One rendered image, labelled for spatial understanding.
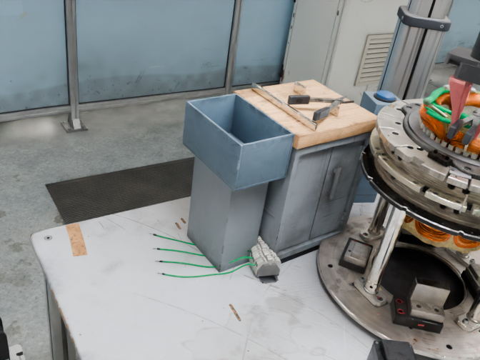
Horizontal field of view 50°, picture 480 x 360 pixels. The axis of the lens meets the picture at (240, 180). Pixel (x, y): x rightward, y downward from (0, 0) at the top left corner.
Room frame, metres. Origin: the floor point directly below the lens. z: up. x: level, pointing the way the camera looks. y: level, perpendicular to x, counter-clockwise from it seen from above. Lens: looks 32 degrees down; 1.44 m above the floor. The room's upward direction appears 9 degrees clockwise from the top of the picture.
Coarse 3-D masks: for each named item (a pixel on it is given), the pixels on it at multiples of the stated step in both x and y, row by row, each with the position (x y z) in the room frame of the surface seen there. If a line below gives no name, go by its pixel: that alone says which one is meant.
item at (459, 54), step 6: (456, 48) 0.68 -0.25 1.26; (462, 48) 0.69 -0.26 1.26; (474, 48) 0.65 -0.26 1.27; (450, 54) 0.64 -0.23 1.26; (456, 54) 0.64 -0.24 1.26; (462, 54) 0.65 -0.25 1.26; (468, 54) 0.65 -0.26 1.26; (474, 54) 0.64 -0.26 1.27; (450, 60) 0.64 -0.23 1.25; (456, 60) 0.63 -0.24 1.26; (462, 60) 0.63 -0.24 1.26; (468, 60) 0.63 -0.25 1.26; (474, 60) 0.63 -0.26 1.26
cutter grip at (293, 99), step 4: (292, 96) 0.84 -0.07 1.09; (296, 96) 0.84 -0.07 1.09; (300, 96) 0.85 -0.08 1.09; (304, 96) 0.85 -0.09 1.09; (308, 96) 0.85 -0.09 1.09; (288, 100) 0.84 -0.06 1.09; (292, 100) 0.84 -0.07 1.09; (296, 100) 0.84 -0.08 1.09; (300, 100) 0.85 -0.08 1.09; (304, 100) 0.85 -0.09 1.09; (308, 100) 0.85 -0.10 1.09; (292, 104) 0.84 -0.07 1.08; (296, 104) 0.84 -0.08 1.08
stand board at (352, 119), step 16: (256, 96) 0.89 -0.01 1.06; (288, 96) 0.91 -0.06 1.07; (320, 96) 0.93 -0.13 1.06; (336, 96) 0.95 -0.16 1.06; (272, 112) 0.83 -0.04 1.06; (304, 112) 0.85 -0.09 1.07; (352, 112) 0.88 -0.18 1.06; (368, 112) 0.89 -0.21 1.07; (288, 128) 0.78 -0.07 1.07; (304, 128) 0.79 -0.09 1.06; (320, 128) 0.79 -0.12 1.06; (336, 128) 0.81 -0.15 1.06; (352, 128) 0.83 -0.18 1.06; (368, 128) 0.86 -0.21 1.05; (304, 144) 0.76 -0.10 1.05
